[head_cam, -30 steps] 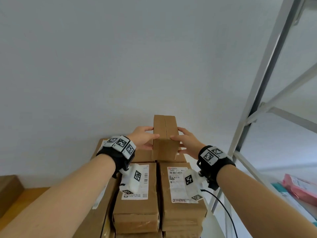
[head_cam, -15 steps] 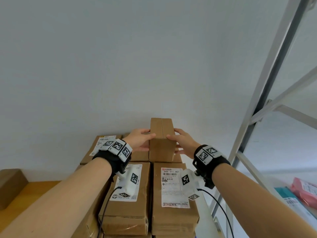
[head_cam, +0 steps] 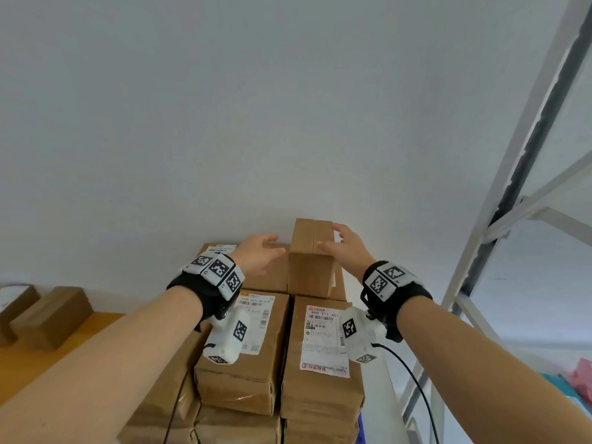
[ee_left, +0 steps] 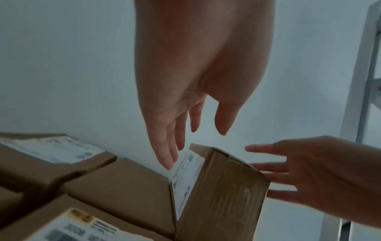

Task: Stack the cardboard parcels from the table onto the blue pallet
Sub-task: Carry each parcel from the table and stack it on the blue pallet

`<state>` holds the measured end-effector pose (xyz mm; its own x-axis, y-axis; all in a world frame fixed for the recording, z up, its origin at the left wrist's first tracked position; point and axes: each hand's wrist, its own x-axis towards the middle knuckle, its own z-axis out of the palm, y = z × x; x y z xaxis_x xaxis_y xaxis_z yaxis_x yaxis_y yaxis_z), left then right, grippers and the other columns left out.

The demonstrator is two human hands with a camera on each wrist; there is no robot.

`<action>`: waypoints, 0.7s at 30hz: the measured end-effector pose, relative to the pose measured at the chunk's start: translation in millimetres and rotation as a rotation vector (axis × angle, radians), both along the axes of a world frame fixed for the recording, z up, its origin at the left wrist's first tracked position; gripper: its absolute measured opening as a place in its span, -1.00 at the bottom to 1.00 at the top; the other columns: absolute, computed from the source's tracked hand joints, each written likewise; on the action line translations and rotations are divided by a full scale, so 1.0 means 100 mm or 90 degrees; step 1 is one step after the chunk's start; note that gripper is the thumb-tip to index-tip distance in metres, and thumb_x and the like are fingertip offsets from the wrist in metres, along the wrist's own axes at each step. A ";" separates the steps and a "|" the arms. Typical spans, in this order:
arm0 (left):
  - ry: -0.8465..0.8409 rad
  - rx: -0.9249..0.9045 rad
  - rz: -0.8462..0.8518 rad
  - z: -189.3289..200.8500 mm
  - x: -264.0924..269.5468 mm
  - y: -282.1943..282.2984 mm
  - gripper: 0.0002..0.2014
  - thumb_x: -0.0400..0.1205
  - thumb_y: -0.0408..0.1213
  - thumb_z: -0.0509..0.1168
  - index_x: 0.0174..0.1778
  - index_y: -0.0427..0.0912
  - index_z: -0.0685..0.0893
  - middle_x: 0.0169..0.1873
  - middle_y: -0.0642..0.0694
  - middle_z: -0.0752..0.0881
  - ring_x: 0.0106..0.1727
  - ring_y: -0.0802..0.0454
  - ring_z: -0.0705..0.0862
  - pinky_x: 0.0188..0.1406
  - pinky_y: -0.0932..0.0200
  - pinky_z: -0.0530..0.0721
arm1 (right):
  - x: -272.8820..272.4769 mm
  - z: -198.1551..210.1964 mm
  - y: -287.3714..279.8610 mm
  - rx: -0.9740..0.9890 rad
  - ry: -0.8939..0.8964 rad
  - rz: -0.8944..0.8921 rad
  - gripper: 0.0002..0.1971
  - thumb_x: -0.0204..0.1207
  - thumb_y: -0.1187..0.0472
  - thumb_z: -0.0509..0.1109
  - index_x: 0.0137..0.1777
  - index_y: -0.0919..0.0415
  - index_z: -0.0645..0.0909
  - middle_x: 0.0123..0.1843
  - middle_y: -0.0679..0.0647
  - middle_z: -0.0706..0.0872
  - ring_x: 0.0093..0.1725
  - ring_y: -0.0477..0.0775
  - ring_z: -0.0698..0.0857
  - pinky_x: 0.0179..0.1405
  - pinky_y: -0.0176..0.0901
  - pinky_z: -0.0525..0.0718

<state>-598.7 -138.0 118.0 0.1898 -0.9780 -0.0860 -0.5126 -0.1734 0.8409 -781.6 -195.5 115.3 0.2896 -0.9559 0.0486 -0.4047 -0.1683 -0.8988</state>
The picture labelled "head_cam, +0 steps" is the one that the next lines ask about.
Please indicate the person's left hand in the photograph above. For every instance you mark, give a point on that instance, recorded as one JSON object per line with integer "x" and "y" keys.
{"x": 256, "y": 256}

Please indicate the person's right hand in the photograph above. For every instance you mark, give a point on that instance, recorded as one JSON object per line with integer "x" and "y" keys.
{"x": 354, "y": 258}

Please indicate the cardboard parcel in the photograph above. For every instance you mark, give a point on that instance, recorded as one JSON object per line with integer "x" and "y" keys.
{"x": 152, "y": 430}
{"x": 236, "y": 430}
{"x": 275, "y": 279}

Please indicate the small seamed cardboard box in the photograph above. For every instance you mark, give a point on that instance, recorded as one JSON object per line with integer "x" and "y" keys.
{"x": 310, "y": 272}

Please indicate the small tape-striped cardboard box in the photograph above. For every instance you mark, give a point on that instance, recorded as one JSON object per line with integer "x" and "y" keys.
{"x": 51, "y": 314}

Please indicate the person's right forearm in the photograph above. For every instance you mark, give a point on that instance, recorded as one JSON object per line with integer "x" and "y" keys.
{"x": 485, "y": 379}

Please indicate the person's left forearm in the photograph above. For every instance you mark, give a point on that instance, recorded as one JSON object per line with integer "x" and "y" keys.
{"x": 92, "y": 379}

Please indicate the black wristband with marker tags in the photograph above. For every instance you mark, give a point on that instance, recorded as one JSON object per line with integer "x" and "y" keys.
{"x": 199, "y": 291}
{"x": 407, "y": 300}

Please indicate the grey metal shelf rack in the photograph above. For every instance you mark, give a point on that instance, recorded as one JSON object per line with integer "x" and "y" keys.
{"x": 522, "y": 157}

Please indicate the teal mailer bag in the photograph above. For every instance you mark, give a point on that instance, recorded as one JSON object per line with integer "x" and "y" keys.
{"x": 555, "y": 381}

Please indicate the orange wooden table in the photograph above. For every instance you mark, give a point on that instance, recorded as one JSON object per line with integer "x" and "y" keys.
{"x": 46, "y": 362}

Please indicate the pink mailer bag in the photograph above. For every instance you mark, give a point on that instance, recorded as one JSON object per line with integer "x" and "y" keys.
{"x": 582, "y": 379}

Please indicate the white marker-tagged wrist camera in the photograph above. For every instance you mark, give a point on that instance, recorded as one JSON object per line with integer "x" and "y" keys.
{"x": 224, "y": 337}
{"x": 363, "y": 337}

